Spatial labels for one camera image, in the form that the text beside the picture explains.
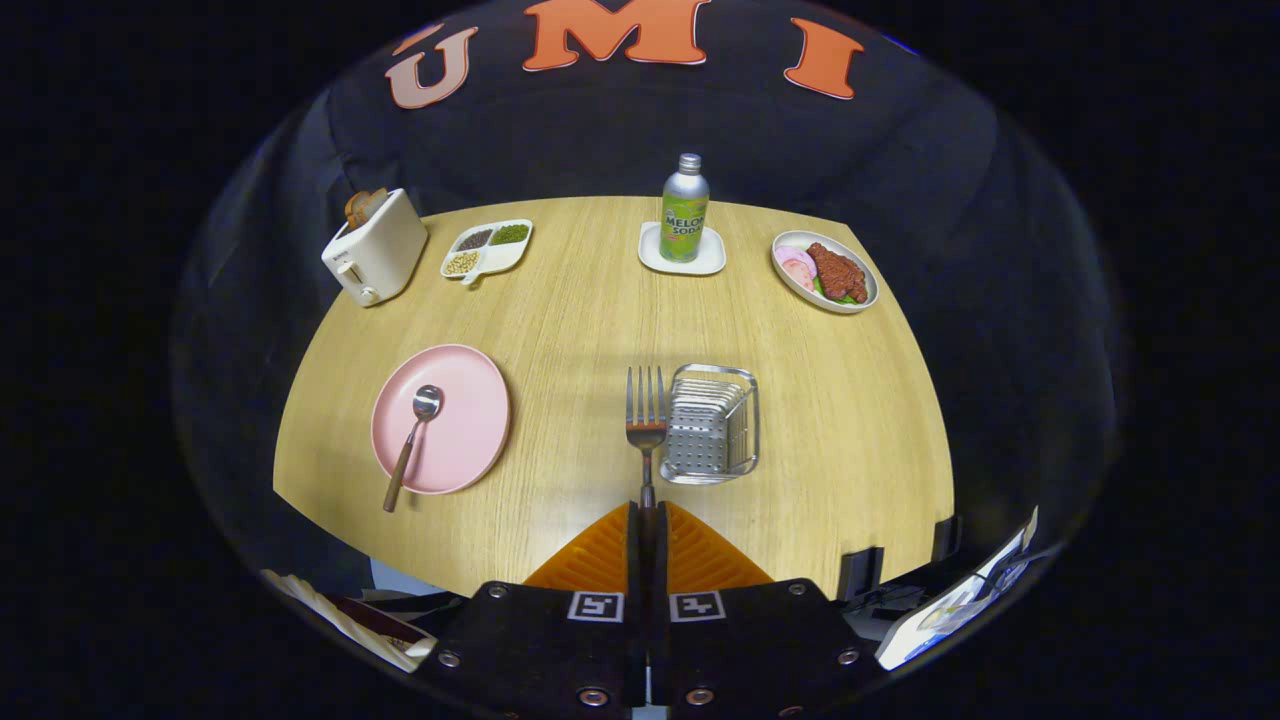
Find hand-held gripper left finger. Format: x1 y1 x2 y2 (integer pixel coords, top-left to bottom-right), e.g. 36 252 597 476
410 501 651 716

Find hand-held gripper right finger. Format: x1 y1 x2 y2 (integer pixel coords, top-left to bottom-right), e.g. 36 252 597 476
650 501 891 716

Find wooden-handled metal fork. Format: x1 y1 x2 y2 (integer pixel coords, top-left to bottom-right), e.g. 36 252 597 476
626 366 669 511

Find wooden-handled metal spoon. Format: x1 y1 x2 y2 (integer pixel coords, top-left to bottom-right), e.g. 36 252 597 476
382 385 444 514

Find white printed sheet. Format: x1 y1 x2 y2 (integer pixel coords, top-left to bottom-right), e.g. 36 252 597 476
876 507 1041 671

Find white folded sheet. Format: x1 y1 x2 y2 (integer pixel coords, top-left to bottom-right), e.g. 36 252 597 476
262 570 438 673

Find metal cutlery drainer basket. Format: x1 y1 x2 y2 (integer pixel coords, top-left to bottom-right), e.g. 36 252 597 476
660 364 761 486

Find pink round plate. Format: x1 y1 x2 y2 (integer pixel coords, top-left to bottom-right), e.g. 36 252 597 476
371 344 512 496

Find white oval food plate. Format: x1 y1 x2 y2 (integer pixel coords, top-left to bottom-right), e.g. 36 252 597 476
771 230 880 315

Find pink ham slices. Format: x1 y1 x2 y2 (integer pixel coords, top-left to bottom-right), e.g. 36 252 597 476
776 246 819 293

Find red-brown meat piece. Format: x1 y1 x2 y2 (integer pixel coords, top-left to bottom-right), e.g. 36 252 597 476
806 242 869 304

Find white square coaster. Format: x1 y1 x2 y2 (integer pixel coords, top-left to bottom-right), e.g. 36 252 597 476
638 221 727 277

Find white divided dish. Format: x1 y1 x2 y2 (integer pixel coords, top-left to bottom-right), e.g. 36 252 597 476
440 218 534 287

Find cream white toaster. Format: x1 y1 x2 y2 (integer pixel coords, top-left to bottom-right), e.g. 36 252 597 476
321 188 429 307

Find green soda bottle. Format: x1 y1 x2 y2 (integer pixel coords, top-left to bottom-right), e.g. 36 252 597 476
660 153 711 264

